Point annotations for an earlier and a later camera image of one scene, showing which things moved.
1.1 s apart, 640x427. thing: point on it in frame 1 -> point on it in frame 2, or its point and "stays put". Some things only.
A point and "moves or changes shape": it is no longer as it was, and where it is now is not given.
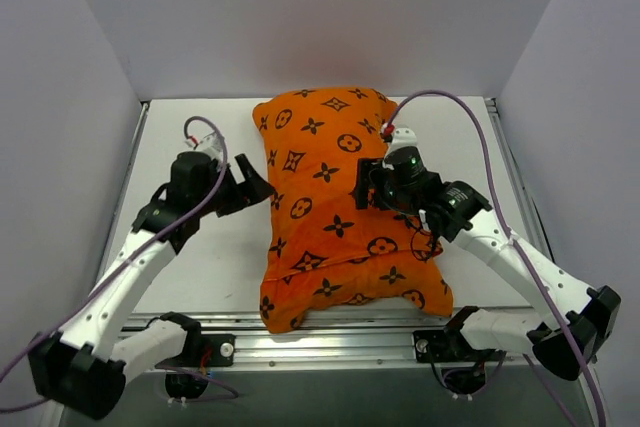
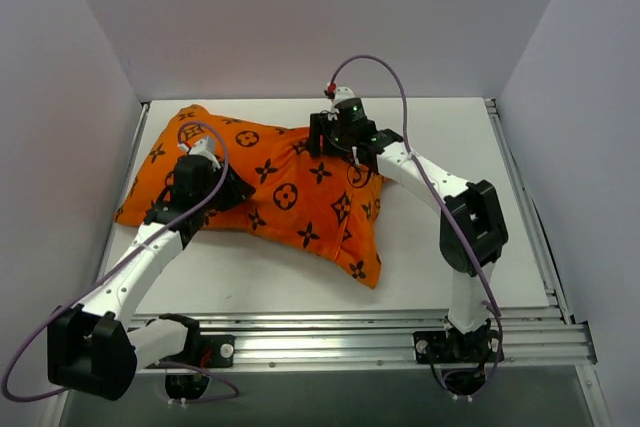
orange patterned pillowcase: (324, 252) moves or changes shape
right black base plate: (445, 346) stays put
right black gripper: (365, 184) -> (316, 134)
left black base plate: (205, 351) stays put
